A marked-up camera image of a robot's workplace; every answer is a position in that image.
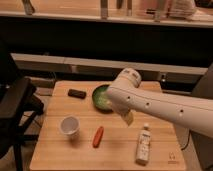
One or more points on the black chair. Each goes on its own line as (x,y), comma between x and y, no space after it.
(18,108)

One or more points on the green bowl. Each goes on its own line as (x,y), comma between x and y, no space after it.
(100,100)

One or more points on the white cup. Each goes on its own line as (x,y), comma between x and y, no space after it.
(70,127)

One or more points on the white plastic bottle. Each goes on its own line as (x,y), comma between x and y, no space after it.
(143,146)

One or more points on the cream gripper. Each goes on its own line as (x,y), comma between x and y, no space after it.
(128,118)

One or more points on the orange red pepper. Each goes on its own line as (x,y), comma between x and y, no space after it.
(98,136)

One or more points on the dark brown block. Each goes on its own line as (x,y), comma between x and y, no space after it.
(77,93)

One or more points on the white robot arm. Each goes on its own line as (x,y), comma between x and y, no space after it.
(124,95)

